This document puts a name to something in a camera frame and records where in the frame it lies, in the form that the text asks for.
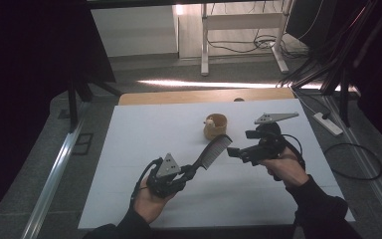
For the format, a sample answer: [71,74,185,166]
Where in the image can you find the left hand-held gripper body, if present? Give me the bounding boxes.
[145,152,187,199]

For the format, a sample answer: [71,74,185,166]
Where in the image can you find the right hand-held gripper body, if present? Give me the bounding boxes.
[240,112,300,167]

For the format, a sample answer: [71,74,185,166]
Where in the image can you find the black comb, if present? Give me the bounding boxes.
[187,133,234,177]

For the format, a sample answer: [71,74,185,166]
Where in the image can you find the round wooden cup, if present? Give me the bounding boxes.
[203,113,229,141]

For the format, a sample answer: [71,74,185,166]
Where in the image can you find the person's left hand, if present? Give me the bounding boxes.
[132,175,177,225]

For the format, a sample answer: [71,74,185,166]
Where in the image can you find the person's right hand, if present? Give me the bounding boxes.
[260,145,309,188]

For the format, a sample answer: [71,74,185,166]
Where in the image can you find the white foam board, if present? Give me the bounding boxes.
[78,98,356,231]

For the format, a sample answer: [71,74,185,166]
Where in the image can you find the white power strip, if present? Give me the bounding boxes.
[312,112,344,137]

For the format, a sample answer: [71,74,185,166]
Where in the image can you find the black tripod stand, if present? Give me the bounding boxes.
[277,0,382,128]

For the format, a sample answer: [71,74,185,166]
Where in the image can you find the black floor plate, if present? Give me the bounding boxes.
[72,132,95,156]

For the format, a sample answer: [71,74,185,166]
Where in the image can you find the black metal stand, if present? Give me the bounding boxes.
[67,74,123,133]

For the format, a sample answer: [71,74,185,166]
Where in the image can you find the pale partition panel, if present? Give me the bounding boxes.
[91,4,180,58]

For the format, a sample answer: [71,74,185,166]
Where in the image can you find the left hand-held gripper cable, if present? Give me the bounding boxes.
[129,157,163,210]

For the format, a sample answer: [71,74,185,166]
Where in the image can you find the hand-held gripper cable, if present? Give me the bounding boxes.
[280,132,307,170]
[129,157,163,210]

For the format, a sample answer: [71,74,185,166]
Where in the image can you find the right hand-held gripper cable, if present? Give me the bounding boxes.
[280,132,307,170]

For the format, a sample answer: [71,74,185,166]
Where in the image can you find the thin white cable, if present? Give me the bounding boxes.
[291,88,322,116]

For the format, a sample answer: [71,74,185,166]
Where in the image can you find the tangled black floor cables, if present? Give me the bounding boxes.
[207,29,309,59]

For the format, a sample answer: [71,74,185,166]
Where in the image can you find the aluminium floor rail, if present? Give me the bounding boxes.
[19,103,93,239]
[322,94,382,233]

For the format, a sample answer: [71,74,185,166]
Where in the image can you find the white metal desk frame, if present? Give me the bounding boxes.
[200,0,294,77]

